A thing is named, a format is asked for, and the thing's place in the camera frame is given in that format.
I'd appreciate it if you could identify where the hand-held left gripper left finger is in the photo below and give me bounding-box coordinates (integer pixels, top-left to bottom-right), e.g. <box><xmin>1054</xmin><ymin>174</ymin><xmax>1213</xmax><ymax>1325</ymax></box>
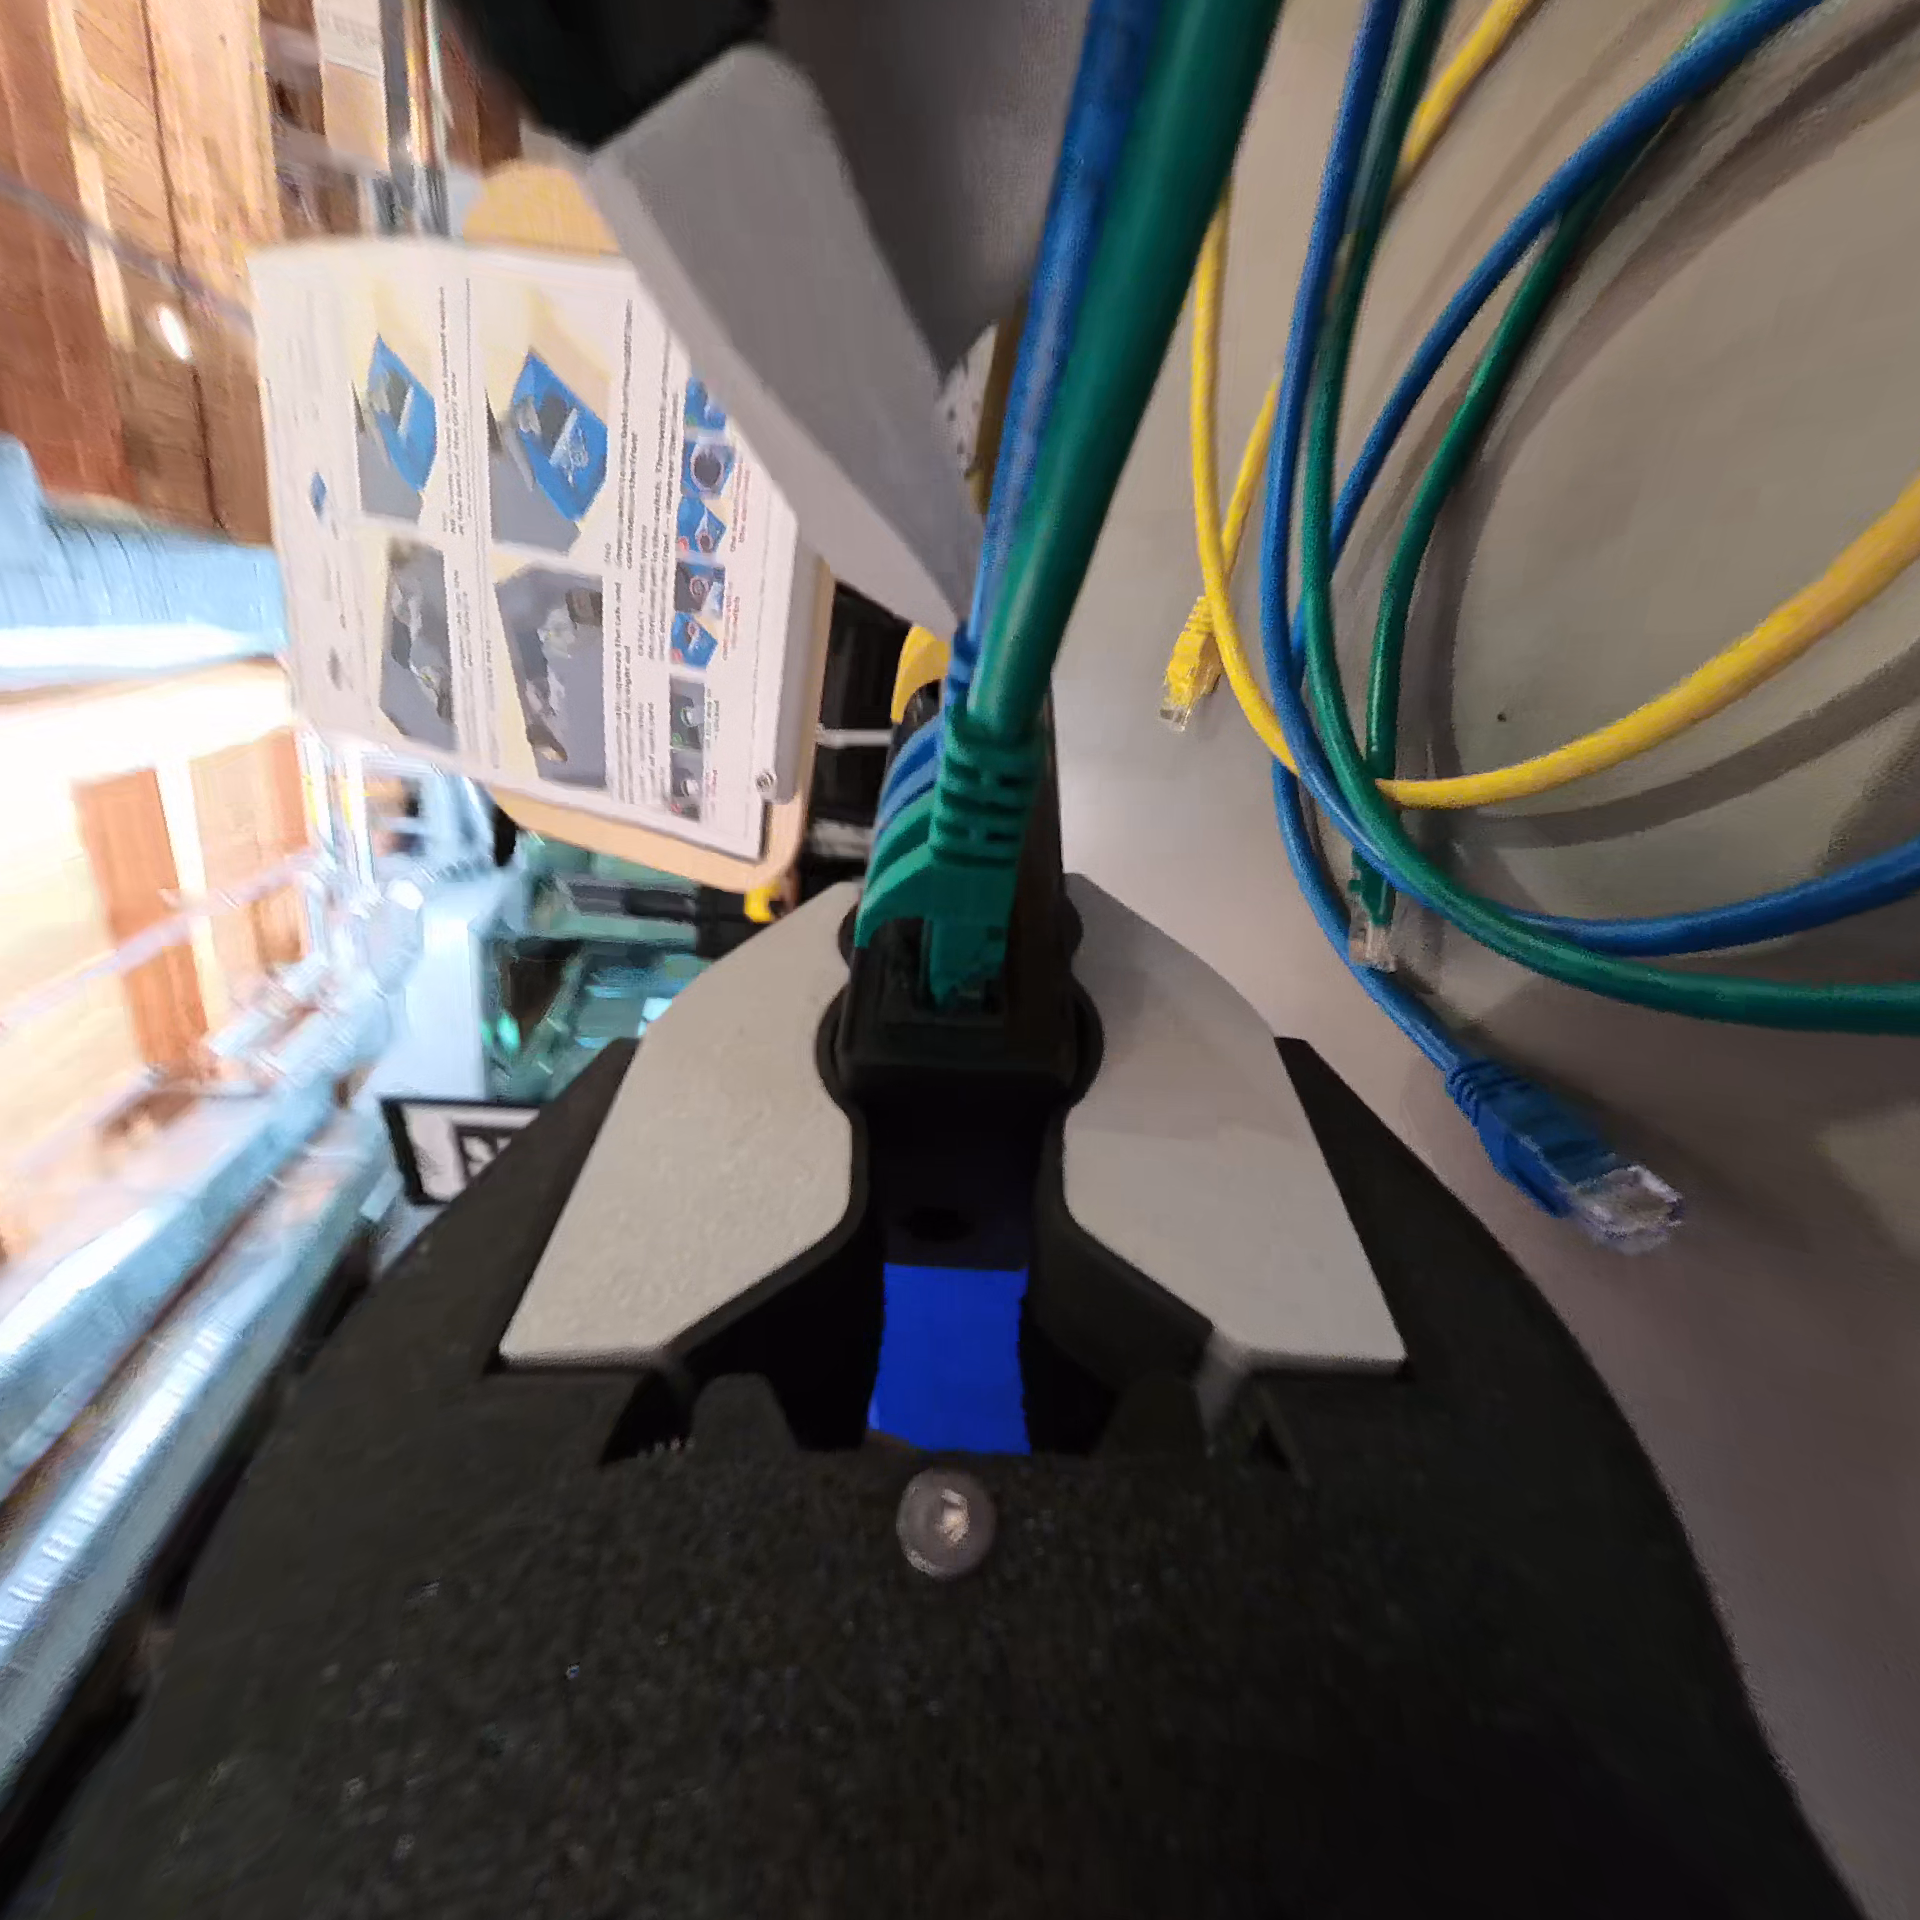
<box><xmin>498</xmin><ymin>886</ymin><xmax>875</xmax><ymax>1453</ymax></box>

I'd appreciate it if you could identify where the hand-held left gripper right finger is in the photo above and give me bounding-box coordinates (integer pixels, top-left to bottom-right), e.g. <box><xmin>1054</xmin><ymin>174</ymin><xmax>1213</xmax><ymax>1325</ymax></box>
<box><xmin>1025</xmin><ymin>877</ymin><xmax>1411</xmax><ymax>1453</ymax></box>

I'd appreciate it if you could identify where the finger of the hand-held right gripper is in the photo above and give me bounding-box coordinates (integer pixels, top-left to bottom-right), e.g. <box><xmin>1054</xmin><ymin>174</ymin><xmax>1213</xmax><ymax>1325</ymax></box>
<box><xmin>769</xmin><ymin>0</ymin><xmax>1102</xmax><ymax>381</ymax></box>
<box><xmin>583</xmin><ymin>41</ymin><xmax>996</xmax><ymax>636</ymax></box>

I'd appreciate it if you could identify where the black network switch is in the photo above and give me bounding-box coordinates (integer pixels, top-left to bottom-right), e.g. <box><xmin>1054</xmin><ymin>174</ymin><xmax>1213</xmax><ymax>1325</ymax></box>
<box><xmin>831</xmin><ymin>661</ymin><xmax>1092</xmax><ymax>1266</ymax></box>

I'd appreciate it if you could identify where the green ethernet cable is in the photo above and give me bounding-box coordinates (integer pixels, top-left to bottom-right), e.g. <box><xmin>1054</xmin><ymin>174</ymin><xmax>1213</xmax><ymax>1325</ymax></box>
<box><xmin>851</xmin><ymin>0</ymin><xmax>1920</xmax><ymax>1039</ymax></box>

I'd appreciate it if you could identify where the blue ethernet cable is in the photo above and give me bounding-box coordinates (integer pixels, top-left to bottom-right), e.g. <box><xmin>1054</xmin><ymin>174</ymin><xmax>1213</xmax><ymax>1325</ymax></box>
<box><xmin>870</xmin><ymin>0</ymin><xmax>1920</xmax><ymax>1258</ymax></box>

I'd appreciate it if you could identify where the yellow ethernet cable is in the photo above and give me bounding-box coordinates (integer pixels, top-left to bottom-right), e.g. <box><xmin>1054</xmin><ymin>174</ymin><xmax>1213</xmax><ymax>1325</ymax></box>
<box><xmin>892</xmin><ymin>0</ymin><xmax>1920</xmax><ymax>815</ymax></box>

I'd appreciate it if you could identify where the black-framed tag sign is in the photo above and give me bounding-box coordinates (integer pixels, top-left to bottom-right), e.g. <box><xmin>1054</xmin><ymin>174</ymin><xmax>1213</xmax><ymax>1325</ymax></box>
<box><xmin>378</xmin><ymin>1094</ymin><xmax>545</xmax><ymax>1207</ymax></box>

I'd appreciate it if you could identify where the blue plastic bin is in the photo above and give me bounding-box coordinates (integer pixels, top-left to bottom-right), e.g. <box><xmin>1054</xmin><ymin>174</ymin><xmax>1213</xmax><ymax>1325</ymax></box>
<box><xmin>865</xmin><ymin>1264</ymin><xmax>1038</xmax><ymax>1457</ymax></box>

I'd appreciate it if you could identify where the printed instruction sheet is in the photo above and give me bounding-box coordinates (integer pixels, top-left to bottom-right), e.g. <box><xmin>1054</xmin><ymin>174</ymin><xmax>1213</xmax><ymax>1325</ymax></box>
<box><xmin>248</xmin><ymin>236</ymin><xmax>807</xmax><ymax>866</ymax></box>

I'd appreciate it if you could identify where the silver ventilation duct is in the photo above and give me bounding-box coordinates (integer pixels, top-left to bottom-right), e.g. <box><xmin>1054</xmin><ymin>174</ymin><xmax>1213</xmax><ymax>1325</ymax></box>
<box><xmin>0</xmin><ymin>433</ymin><xmax>290</xmax><ymax>696</ymax></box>
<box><xmin>0</xmin><ymin>1050</ymin><xmax>396</xmax><ymax>1779</ymax></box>

